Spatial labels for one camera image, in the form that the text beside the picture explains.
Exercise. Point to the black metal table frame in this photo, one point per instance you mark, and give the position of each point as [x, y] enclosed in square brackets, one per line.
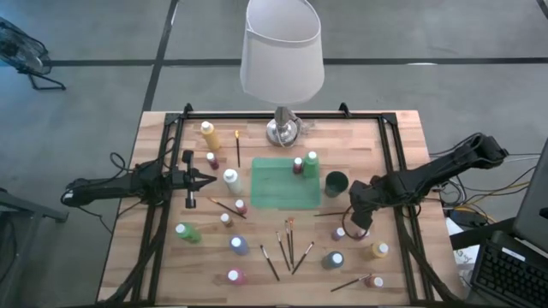
[342, 115]

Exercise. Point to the dark green plastic cup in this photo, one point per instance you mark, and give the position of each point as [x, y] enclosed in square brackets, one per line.
[336, 185]

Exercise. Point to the small brown paint bottle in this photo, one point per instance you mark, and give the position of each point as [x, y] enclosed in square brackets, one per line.
[226, 220]

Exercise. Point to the black paintbrush copper ferrule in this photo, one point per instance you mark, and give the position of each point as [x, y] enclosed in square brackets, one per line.
[227, 208]

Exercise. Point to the long thin dark paintbrush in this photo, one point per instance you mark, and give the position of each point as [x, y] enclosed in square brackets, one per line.
[331, 213]

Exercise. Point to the small purple paint bottle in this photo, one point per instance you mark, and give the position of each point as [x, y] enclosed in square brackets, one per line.
[338, 234]

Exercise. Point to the large white paint bottle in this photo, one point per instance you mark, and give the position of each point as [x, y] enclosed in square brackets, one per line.
[232, 181]

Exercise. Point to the white shade silver table lamp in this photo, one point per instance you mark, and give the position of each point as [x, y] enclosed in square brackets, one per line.
[280, 55]

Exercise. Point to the translucent teal plastic tray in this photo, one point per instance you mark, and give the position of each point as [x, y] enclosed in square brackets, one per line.
[278, 188]

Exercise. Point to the grey side table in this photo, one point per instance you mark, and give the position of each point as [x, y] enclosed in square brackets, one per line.
[34, 210]

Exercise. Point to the black paintbrush wide silver ferrule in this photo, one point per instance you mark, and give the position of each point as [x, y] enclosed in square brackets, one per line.
[269, 262]

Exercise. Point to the large yellow paint bottle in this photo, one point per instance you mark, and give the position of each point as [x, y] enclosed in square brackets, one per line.
[210, 137]

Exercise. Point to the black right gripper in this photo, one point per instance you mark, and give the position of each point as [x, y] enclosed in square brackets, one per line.
[364, 199]

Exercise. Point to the grey and black laptop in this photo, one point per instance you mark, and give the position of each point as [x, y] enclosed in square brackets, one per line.
[533, 205]

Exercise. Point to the large coral pink paint bottle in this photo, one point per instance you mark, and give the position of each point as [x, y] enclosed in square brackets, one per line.
[236, 276]

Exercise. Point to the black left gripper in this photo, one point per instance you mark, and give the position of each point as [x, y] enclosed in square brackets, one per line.
[188, 179]

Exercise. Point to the large lavender blue paint bottle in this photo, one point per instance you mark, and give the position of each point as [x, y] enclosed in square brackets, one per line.
[239, 245]

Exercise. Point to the white printed paper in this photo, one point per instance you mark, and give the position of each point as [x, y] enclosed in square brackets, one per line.
[464, 256]

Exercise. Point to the small pink paint bottle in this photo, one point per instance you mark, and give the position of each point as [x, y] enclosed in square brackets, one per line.
[365, 234]

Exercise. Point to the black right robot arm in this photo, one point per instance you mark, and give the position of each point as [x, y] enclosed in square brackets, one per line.
[445, 169]

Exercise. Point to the large green paint bottle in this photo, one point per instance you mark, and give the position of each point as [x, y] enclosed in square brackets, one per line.
[188, 233]
[310, 167]

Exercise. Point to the small orange-red paint bottle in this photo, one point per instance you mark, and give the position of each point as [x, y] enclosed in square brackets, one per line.
[241, 207]

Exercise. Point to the black paintbrush yellow bristles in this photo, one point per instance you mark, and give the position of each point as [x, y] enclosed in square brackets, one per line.
[238, 149]

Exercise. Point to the black side desk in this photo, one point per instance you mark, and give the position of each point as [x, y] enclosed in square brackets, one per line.
[479, 234]

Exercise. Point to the black floor fan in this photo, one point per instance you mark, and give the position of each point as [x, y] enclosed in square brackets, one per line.
[21, 51]

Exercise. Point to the thin brown-tipped paintbrush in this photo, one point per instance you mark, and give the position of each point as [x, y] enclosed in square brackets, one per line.
[349, 284]

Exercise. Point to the large grey-blue paint bottle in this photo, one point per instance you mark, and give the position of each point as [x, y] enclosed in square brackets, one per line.
[332, 260]

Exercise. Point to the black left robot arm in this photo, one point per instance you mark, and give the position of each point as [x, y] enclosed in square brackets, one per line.
[111, 186]

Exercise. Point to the black power adapter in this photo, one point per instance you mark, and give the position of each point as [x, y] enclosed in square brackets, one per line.
[468, 218]

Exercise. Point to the yellow paint bottle apple logo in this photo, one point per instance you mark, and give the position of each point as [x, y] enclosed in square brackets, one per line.
[376, 250]

